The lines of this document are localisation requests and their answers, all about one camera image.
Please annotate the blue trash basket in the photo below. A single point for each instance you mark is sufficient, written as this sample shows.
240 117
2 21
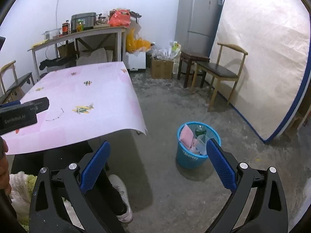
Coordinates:
192 138

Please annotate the white chest freezer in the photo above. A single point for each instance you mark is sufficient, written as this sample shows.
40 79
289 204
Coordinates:
135 61

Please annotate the grey side table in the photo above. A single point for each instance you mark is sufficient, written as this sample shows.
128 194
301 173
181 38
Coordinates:
119 33

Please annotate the white sneaker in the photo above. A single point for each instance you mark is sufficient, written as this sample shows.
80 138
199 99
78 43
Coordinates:
118 185

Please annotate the clear plastic container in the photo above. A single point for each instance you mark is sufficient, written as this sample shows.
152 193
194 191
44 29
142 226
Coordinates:
201 146

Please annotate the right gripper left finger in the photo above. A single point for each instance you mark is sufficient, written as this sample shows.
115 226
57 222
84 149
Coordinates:
48 212

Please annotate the red plastic bag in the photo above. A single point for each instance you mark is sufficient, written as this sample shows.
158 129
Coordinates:
120 18

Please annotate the silver refrigerator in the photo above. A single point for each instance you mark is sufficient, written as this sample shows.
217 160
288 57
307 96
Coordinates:
197 23

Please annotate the wooden chair dark seat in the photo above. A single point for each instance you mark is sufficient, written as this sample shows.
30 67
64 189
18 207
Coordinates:
220 72

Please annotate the person's left hand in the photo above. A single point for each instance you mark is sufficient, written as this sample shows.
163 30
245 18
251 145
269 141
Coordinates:
4 172

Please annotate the green plastic bottle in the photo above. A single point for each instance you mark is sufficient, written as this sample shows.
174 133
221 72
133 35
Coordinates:
200 132

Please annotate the cardboard box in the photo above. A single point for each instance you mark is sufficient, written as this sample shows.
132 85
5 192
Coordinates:
161 69

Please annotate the dark wooden stool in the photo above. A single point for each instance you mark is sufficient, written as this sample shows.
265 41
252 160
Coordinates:
189 58

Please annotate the wooden chair by table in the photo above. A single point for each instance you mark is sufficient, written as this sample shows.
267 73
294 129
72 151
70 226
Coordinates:
14 92

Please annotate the grey rice cooker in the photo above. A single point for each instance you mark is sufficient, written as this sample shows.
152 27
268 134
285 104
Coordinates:
87 20

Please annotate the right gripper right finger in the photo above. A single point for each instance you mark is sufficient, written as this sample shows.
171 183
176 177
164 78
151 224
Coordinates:
268 212

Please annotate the white mattress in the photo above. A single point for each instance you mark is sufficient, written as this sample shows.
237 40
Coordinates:
268 43

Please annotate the red sauce jar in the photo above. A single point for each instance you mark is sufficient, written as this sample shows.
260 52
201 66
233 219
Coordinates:
66 28

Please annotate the yellow plastic bag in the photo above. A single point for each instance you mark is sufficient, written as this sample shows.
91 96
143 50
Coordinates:
135 45

